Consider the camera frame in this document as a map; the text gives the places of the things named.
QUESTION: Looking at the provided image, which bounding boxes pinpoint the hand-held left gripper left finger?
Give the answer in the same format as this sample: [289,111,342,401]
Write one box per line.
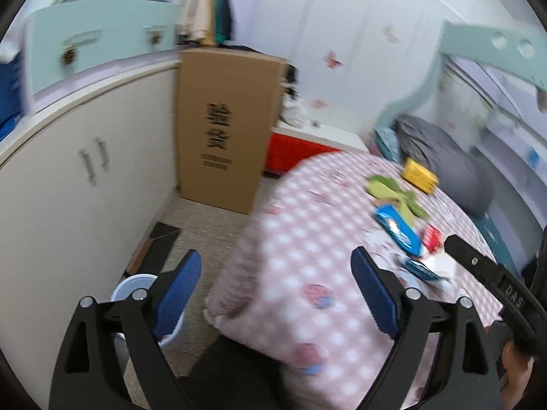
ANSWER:
[48,249,203,410]

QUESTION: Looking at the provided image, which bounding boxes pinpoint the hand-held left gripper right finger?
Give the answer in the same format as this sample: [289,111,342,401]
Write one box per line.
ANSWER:
[350,245,502,410]

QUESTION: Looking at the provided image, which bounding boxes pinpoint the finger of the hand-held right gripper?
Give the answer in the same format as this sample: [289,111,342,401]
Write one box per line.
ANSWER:
[443,234,504,288]

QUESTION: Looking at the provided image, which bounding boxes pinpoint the white and blue bin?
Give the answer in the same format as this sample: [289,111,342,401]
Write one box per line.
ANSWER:
[110,274,186,346]

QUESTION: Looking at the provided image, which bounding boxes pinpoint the person's right hand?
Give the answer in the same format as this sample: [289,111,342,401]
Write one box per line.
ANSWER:
[498,341,537,398]

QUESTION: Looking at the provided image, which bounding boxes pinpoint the white paper sheet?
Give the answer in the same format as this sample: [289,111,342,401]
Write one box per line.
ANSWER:
[421,252,467,281]

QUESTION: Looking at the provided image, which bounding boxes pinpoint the teal bedsheet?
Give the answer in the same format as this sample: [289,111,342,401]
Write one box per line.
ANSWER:
[474,211,526,274]

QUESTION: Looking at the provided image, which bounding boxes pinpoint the red packet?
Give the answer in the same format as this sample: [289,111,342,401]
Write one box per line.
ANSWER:
[421,224,445,252]

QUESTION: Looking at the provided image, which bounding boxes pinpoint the small blue packet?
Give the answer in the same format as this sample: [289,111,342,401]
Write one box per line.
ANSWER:
[402,256,443,283]

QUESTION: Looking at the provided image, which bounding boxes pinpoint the dark flat board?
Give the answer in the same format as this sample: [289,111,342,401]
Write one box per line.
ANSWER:
[124,222,182,276]

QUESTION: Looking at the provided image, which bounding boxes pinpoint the blue snack packet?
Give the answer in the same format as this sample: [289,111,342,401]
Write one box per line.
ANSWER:
[374,204,424,257]

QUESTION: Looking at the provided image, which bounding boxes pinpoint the pink checked blanket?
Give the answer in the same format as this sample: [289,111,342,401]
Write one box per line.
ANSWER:
[204,152,505,410]

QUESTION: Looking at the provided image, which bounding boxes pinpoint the yellow box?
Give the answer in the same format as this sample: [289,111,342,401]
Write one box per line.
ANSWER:
[402,158,440,193]

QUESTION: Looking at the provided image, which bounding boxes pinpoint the person's dark trouser leg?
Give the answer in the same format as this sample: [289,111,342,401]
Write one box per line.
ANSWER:
[177,337,291,410]

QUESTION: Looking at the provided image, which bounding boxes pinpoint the green cloth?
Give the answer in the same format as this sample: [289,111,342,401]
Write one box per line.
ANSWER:
[366,174,428,226]

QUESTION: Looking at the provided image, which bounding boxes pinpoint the white bedside shelf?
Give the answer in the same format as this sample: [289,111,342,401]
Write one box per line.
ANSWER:
[444,60,547,189]

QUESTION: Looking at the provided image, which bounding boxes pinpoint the teal patterned pillow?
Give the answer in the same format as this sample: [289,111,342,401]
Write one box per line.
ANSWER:
[375,128,403,162]

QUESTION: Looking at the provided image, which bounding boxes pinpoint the cream curved cabinet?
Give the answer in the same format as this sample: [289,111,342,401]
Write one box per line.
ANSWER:
[0,57,182,334]

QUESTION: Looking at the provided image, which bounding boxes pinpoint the red and white storage box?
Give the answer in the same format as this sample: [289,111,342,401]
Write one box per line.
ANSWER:
[265,122,368,176]

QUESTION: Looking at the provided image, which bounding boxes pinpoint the clear plastic bag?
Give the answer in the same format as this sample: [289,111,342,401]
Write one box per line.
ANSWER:
[280,94,309,128]

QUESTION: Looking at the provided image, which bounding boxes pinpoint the tall cardboard box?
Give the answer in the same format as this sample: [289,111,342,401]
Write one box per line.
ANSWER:
[176,48,289,215]

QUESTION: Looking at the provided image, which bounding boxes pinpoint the mint green bed headboard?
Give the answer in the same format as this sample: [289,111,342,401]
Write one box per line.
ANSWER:
[372,21,547,137]

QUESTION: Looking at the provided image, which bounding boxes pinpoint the black bag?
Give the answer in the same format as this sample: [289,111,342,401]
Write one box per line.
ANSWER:
[282,66,298,95]

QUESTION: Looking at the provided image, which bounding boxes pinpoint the blue bag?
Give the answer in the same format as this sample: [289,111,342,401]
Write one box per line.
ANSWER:
[0,57,24,141]

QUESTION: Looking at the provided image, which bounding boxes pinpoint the white wardrobe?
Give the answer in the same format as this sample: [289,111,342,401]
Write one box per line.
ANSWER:
[231,0,445,146]

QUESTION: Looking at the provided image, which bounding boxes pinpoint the mint green drawer unit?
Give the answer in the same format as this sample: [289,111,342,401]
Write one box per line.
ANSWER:
[23,0,182,95]

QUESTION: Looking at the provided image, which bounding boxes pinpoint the dark hanging garments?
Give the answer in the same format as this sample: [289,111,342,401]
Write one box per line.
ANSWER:
[211,0,236,45]

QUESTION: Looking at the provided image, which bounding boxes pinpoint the beige hanging garment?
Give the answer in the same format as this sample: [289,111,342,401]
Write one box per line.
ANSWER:
[182,0,216,44]

